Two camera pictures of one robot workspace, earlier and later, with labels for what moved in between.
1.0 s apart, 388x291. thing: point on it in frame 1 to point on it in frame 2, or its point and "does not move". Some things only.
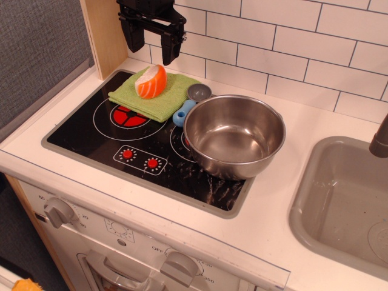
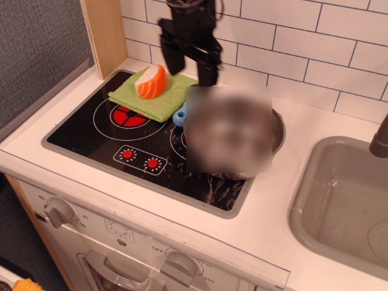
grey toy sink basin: [339, 204] does not move
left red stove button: [127, 154] does not move
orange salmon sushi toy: [151, 83] does not move
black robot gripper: [136, 16] to [190, 31]
